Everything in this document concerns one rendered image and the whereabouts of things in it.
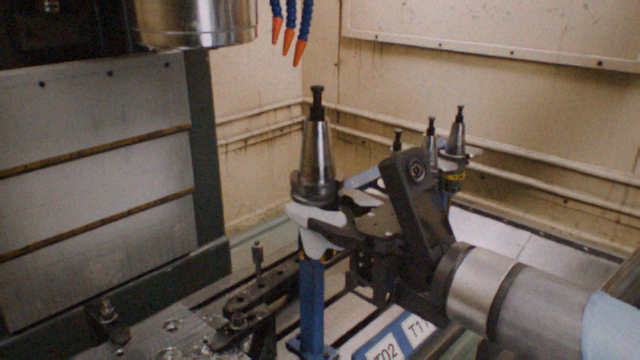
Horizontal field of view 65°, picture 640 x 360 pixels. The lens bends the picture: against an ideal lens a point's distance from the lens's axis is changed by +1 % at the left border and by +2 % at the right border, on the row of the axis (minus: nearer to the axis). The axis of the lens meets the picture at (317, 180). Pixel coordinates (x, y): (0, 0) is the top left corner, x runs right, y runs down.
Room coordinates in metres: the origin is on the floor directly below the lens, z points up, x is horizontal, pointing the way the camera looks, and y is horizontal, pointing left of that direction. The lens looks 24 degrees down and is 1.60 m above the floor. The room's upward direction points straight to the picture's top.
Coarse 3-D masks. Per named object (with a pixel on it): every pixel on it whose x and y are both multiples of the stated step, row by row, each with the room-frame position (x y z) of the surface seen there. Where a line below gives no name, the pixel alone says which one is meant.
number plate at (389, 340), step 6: (390, 336) 0.73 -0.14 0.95; (384, 342) 0.72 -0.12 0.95; (390, 342) 0.73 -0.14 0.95; (372, 348) 0.70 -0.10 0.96; (378, 348) 0.70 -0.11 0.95; (384, 348) 0.71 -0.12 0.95; (390, 348) 0.72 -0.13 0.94; (396, 348) 0.72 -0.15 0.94; (366, 354) 0.69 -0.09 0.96; (372, 354) 0.69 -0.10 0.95; (378, 354) 0.70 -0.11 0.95; (384, 354) 0.70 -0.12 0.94; (390, 354) 0.71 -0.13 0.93; (396, 354) 0.71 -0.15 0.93
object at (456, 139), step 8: (456, 128) 0.98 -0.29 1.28; (464, 128) 0.99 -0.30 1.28; (448, 136) 1.00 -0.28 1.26; (456, 136) 0.98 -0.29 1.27; (464, 136) 0.98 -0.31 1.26; (448, 144) 0.99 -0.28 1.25; (456, 144) 0.98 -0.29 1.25; (464, 144) 0.98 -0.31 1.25; (448, 152) 0.98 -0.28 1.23; (456, 152) 0.97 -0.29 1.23; (464, 152) 0.98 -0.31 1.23
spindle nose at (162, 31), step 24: (144, 0) 0.60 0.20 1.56; (168, 0) 0.59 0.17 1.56; (192, 0) 0.59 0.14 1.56; (216, 0) 0.60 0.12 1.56; (240, 0) 0.62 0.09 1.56; (144, 24) 0.60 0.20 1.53; (168, 24) 0.59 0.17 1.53; (192, 24) 0.59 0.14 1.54; (216, 24) 0.60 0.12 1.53; (240, 24) 0.62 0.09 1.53; (168, 48) 0.59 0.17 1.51; (192, 48) 0.59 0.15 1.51
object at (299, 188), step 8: (296, 176) 0.52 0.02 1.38; (336, 176) 0.52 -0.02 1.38; (296, 184) 0.50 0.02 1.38; (304, 184) 0.50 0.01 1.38; (312, 184) 0.50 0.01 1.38; (320, 184) 0.50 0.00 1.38; (328, 184) 0.50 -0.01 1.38; (336, 184) 0.51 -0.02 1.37; (296, 192) 0.51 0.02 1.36; (304, 192) 0.49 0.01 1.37; (312, 192) 0.49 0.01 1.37; (320, 192) 0.49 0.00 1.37; (328, 192) 0.49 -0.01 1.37; (336, 192) 0.51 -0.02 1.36; (296, 200) 0.50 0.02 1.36; (304, 200) 0.49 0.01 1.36; (312, 200) 0.49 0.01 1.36; (320, 200) 0.49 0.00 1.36; (328, 200) 0.49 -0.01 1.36; (336, 200) 0.51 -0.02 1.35
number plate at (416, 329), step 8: (408, 320) 0.78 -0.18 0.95; (416, 320) 0.79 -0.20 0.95; (424, 320) 0.80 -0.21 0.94; (408, 328) 0.77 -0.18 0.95; (416, 328) 0.78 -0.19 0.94; (424, 328) 0.79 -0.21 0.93; (432, 328) 0.79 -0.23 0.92; (408, 336) 0.75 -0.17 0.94; (416, 336) 0.76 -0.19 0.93; (424, 336) 0.77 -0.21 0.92; (416, 344) 0.75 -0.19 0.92
